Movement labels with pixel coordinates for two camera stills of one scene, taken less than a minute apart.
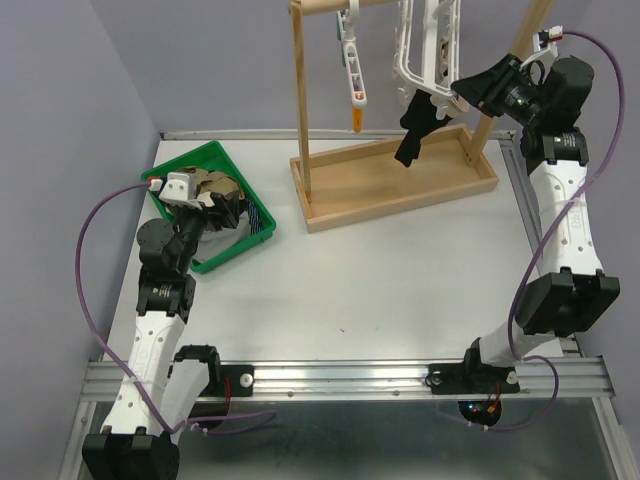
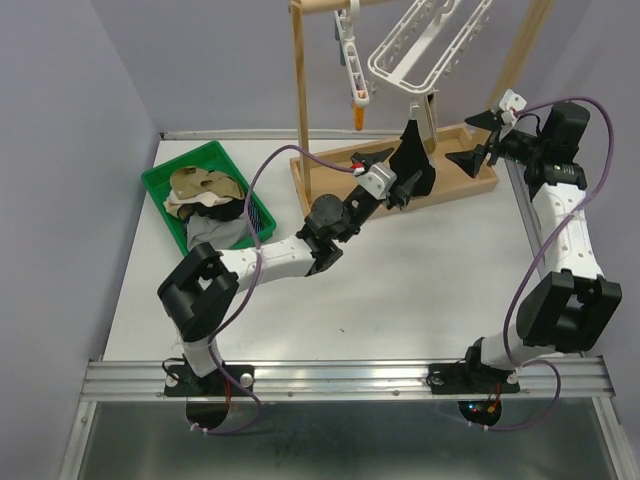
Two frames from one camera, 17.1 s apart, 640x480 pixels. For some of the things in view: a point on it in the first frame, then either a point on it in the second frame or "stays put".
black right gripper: [479, 87] -> [469, 160]
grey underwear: [214, 241] stays put
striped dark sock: [255, 222] stays put
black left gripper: [227, 208] -> [401, 195]
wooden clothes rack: [364, 182] stays put
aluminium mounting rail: [580, 378] stays put
